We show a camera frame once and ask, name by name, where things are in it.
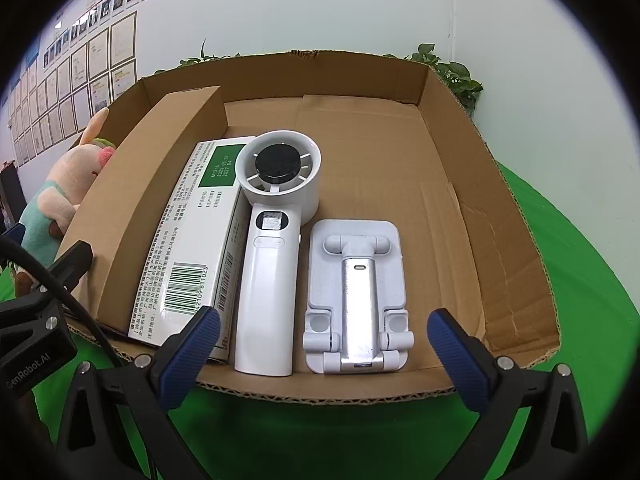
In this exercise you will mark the green potted plant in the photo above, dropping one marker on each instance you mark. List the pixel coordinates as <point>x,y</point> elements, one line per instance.
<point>192,60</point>
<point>460,80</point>

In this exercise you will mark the pink plush pig toy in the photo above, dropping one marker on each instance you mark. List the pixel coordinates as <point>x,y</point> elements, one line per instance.
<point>60,175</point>

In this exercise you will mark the long cardboard box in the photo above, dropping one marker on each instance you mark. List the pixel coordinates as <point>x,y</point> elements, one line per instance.
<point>150,170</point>

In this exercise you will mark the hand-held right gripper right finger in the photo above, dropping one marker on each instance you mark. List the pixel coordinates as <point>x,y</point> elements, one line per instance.
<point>462,360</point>

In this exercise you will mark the white folding phone stand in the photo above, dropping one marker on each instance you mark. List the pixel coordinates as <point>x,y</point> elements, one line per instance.
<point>357,300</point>

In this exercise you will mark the white and green medicine box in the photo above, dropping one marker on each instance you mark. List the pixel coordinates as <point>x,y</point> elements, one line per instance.
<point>200,230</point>

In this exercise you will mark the large cardboard box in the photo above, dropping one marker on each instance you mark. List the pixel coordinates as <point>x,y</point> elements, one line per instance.
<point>380,150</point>

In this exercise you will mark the wall of framed certificates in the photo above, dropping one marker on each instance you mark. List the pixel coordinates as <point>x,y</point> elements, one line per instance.
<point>100,60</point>

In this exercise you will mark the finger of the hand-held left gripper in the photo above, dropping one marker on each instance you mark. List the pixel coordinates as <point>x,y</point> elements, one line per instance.
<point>75,260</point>

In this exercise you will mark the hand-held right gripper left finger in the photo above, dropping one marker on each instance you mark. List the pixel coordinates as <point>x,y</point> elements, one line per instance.
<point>192,355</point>

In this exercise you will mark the dark furniture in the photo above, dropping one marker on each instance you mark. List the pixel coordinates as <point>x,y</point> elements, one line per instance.
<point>10,195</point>

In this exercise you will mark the green table cloth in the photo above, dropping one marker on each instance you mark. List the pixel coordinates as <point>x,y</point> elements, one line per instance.
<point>575,270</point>

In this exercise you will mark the white handheld fan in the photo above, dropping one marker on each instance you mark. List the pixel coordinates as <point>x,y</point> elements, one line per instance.
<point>265,300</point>

